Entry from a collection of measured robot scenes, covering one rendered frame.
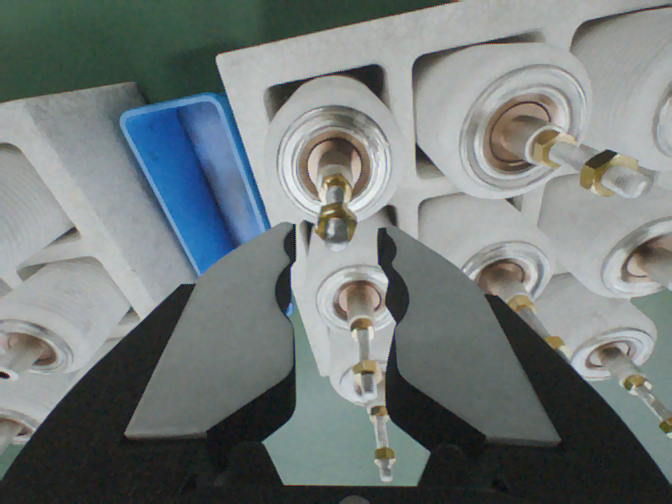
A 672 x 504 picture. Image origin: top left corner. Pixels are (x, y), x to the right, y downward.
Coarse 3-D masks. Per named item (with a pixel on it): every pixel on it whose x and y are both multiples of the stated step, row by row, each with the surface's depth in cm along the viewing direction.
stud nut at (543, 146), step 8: (544, 136) 16; (552, 136) 16; (560, 136) 16; (568, 136) 16; (536, 144) 17; (544, 144) 16; (552, 144) 16; (576, 144) 16; (536, 152) 17; (544, 152) 16; (536, 160) 17; (544, 160) 16
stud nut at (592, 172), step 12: (600, 156) 13; (612, 156) 13; (624, 156) 13; (588, 168) 13; (600, 168) 13; (636, 168) 13; (588, 180) 13; (600, 180) 13; (600, 192) 13; (612, 192) 13
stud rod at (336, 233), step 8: (328, 192) 16; (336, 192) 16; (328, 200) 15; (336, 200) 15; (344, 200) 16; (328, 224) 13; (336, 224) 13; (344, 224) 13; (328, 232) 13; (336, 232) 12; (344, 232) 13; (328, 240) 12; (336, 240) 12; (344, 240) 12; (328, 248) 13; (336, 248) 13; (344, 248) 13
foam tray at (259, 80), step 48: (480, 0) 22; (528, 0) 22; (576, 0) 22; (624, 0) 22; (288, 48) 23; (336, 48) 23; (384, 48) 23; (432, 48) 23; (240, 96) 25; (288, 96) 35; (384, 96) 28; (432, 192) 29; (528, 192) 29
